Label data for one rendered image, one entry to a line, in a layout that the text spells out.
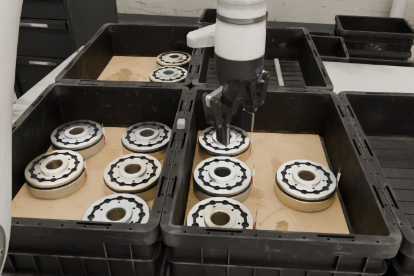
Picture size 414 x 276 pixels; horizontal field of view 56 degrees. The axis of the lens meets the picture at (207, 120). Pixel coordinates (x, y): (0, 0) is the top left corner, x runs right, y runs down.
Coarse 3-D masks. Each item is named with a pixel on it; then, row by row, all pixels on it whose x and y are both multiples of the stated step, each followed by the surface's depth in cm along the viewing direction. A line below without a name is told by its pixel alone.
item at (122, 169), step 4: (132, 160) 70; (136, 160) 70; (124, 164) 69; (128, 164) 69; (132, 164) 70; (136, 164) 70; (140, 164) 69; (144, 164) 69; (120, 168) 68; (124, 168) 69; (144, 168) 68; (120, 172) 67; (124, 172) 67; (140, 172) 67; (144, 172) 68; (124, 176) 67; (128, 176) 66; (132, 176) 66; (136, 176) 67; (140, 176) 67
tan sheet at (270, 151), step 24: (264, 144) 81; (288, 144) 81; (312, 144) 81; (192, 168) 74; (264, 168) 74; (192, 192) 68; (264, 192) 68; (336, 192) 68; (264, 216) 64; (288, 216) 64; (312, 216) 64; (336, 216) 64
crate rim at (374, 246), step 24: (192, 96) 78; (336, 96) 78; (360, 168) 59; (168, 192) 54; (168, 216) 50; (384, 216) 50; (168, 240) 49; (192, 240) 48; (216, 240) 48; (240, 240) 47; (264, 240) 47; (288, 240) 47; (312, 240) 47; (336, 240) 47; (360, 240) 47; (384, 240) 47
